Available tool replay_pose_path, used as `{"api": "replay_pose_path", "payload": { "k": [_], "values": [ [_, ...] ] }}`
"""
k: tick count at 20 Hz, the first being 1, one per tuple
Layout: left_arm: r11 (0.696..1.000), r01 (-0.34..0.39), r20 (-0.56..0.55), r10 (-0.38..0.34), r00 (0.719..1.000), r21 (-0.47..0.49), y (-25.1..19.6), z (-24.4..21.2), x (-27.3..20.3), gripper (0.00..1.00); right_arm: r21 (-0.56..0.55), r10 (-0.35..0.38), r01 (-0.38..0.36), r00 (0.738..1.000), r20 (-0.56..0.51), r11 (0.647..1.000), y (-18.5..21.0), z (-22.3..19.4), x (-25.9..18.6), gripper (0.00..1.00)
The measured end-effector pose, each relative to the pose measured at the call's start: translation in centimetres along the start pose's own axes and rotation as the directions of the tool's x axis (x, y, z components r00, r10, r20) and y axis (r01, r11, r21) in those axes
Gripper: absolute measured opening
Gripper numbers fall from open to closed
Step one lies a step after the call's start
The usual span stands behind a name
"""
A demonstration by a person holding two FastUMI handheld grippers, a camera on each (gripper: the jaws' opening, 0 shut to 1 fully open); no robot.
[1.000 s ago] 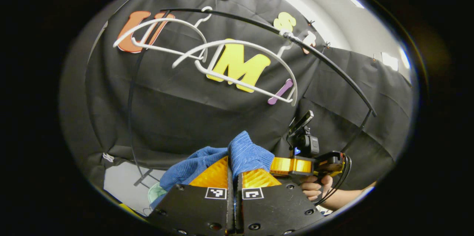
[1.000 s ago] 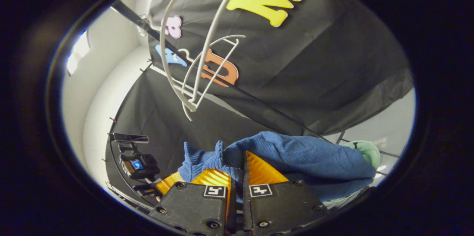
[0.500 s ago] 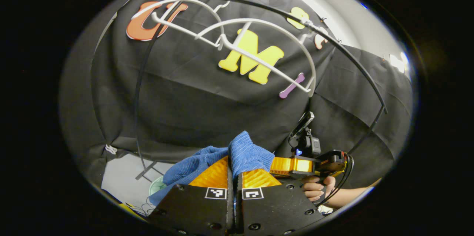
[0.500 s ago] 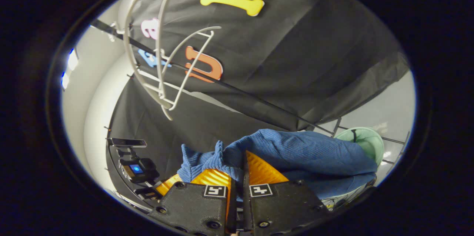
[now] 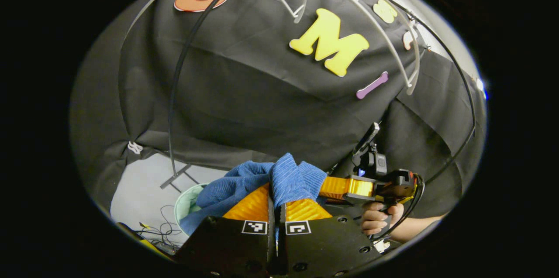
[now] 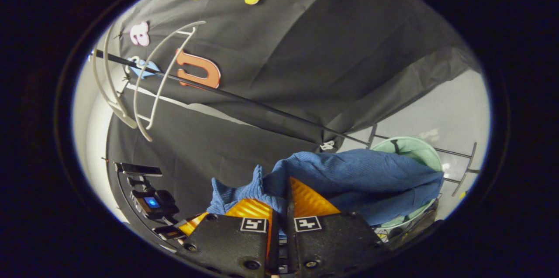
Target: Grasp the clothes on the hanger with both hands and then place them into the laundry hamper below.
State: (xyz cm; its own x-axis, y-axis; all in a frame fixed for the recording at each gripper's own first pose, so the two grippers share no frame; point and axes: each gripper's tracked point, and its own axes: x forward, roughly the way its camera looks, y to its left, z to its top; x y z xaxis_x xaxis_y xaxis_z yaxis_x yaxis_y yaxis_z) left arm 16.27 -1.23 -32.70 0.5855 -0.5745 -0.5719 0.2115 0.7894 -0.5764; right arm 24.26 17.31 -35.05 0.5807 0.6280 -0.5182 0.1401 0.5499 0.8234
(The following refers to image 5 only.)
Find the green laundry hamper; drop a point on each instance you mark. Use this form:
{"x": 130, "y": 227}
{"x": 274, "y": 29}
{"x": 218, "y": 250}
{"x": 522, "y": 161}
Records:
{"x": 188, "y": 204}

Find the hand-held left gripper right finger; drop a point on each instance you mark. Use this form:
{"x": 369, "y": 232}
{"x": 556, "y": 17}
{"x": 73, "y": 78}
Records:
{"x": 327, "y": 247}

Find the small white clip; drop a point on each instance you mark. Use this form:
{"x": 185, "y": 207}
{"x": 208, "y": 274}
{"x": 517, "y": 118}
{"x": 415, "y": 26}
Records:
{"x": 135, "y": 147}

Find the black clothes rack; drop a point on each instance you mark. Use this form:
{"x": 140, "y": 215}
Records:
{"x": 177, "y": 77}

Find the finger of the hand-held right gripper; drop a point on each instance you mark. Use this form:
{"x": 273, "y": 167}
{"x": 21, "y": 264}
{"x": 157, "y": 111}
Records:
{"x": 345, "y": 187}

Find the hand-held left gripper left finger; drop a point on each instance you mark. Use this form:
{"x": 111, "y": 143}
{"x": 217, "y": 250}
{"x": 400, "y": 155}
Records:
{"x": 227, "y": 243}

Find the black backdrop cloth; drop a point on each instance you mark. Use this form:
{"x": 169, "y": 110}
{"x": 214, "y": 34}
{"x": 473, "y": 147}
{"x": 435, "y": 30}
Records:
{"x": 244, "y": 103}

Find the blue shirt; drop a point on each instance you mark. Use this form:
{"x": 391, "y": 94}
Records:
{"x": 286, "y": 177}

